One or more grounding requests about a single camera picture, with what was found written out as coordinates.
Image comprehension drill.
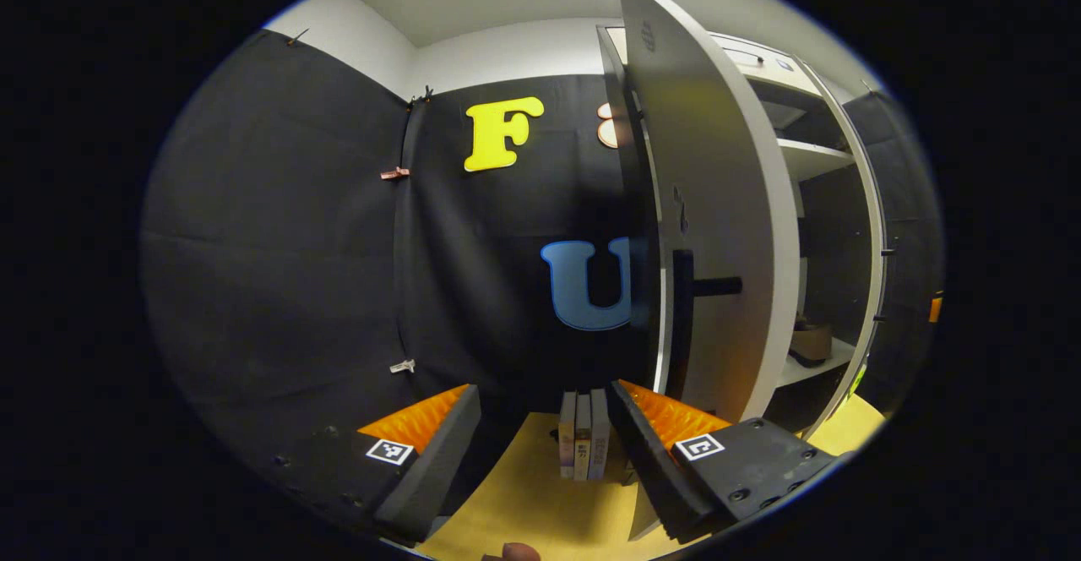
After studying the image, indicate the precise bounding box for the white shoe cabinet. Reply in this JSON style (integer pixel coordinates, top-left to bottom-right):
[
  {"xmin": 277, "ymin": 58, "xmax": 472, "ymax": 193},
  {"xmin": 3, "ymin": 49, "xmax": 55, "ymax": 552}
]
[{"xmin": 596, "ymin": 25, "xmax": 888, "ymax": 444}]

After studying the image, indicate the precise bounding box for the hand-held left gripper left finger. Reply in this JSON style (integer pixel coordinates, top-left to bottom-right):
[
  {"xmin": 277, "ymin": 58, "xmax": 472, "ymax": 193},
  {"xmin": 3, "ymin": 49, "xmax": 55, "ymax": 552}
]
[{"xmin": 253, "ymin": 384, "xmax": 482, "ymax": 545}]

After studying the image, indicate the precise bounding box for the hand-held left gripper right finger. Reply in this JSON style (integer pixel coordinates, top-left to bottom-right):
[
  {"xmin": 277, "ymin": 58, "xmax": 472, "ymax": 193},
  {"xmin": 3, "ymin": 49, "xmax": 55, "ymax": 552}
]
[{"xmin": 608, "ymin": 379, "xmax": 842, "ymax": 545}]

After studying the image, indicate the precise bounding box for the brown fuzzy shoe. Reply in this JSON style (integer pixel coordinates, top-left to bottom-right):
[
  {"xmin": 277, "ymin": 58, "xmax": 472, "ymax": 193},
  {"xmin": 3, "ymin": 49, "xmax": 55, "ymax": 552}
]
[{"xmin": 790, "ymin": 312, "xmax": 835, "ymax": 368}]

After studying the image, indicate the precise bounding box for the brown spine book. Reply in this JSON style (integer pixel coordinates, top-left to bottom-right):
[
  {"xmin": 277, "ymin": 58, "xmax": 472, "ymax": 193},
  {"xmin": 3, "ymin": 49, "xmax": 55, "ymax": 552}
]
[{"xmin": 558, "ymin": 390, "xmax": 578, "ymax": 481}]

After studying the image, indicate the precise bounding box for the black backdrop cloth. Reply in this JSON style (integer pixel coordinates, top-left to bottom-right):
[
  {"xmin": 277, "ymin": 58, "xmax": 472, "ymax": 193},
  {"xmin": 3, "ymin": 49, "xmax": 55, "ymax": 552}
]
[{"xmin": 139, "ymin": 29, "xmax": 668, "ymax": 460}]

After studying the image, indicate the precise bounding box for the white cabinet drawer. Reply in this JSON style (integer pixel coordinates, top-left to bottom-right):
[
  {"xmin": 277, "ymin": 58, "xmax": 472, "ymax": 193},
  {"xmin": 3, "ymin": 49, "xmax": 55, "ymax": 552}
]
[{"xmin": 709, "ymin": 31, "xmax": 816, "ymax": 97}]

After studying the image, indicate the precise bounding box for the beige spine book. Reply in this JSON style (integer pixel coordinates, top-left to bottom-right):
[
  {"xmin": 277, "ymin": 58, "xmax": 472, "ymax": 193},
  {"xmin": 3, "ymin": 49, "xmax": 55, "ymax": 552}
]
[{"xmin": 574, "ymin": 392, "xmax": 593, "ymax": 482}]

